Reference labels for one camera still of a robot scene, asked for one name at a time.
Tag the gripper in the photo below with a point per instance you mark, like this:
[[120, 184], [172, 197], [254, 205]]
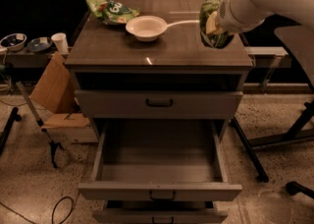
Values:
[[233, 14]]

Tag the green jalapeno chip bag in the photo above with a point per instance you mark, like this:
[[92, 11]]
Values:
[[212, 40]]

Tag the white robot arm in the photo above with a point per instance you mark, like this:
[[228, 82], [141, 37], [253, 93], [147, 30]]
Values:
[[235, 16]]

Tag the grey drawer cabinet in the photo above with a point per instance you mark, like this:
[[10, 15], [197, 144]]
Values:
[[111, 59]]

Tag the green snack bag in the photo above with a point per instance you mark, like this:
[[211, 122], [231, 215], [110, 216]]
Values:
[[111, 12]]

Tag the grey top drawer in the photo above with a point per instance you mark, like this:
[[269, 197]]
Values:
[[158, 104]]

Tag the grey open middle drawer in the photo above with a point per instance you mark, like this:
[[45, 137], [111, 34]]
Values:
[[159, 160]]

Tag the grey bottom drawer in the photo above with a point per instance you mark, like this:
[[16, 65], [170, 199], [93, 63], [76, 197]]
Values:
[[159, 212]]

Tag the white bowl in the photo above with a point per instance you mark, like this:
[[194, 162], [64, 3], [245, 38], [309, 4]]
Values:
[[146, 28]]

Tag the dark side table top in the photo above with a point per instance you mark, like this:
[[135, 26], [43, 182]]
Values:
[[299, 40]]

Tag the white paper cup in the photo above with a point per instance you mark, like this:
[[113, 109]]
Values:
[[60, 40]]

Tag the brown cardboard box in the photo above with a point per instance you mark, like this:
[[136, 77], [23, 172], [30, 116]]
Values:
[[55, 92]]

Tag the blue bowl right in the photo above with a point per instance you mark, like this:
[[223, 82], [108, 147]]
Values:
[[40, 45]]

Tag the black caster foot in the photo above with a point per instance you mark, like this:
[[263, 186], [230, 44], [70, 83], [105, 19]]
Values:
[[294, 188]]

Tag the grabber stick tool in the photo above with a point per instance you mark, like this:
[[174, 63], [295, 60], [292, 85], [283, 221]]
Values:
[[52, 144]]

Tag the black pole left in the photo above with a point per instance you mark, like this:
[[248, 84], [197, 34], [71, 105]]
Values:
[[13, 117]]

